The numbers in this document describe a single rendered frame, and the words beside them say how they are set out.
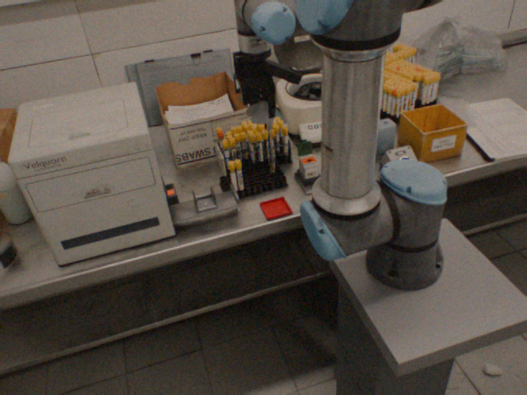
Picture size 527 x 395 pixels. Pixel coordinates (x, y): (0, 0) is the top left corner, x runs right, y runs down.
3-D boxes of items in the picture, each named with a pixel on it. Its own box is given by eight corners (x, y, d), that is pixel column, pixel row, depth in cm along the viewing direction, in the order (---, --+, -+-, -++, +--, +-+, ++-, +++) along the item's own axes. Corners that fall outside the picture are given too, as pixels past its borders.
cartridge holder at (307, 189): (305, 194, 126) (305, 183, 124) (294, 176, 133) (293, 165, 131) (324, 190, 127) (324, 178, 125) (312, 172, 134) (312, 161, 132)
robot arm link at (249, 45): (264, 22, 110) (276, 34, 104) (265, 42, 113) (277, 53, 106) (233, 28, 108) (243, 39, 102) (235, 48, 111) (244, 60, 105)
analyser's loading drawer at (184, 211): (160, 231, 116) (155, 215, 113) (156, 215, 121) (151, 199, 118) (240, 210, 120) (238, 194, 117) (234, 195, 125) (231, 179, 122)
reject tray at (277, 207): (267, 220, 119) (267, 218, 119) (259, 205, 124) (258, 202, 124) (292, 213, 120) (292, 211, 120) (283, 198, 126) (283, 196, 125)
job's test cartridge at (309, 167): (305, 185, 127) (304, 165, 123) (299, 175, 131) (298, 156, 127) (319, 182, 128) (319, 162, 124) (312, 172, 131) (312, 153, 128)
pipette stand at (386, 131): (364, 165, 134) (366, 135, 128) (352, 153, 140) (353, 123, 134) (395, 157, 137) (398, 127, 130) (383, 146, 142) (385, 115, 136)
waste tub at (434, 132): (418, 165, 133) (423, 134, 126) (396, 141, 143) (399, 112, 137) (463, 155, 135) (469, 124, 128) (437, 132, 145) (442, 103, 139)
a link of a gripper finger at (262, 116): (250, 134, 121) (246, 100, 115) (272, 129, 122) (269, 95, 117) (254, 140, 118) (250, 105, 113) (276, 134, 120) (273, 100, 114)
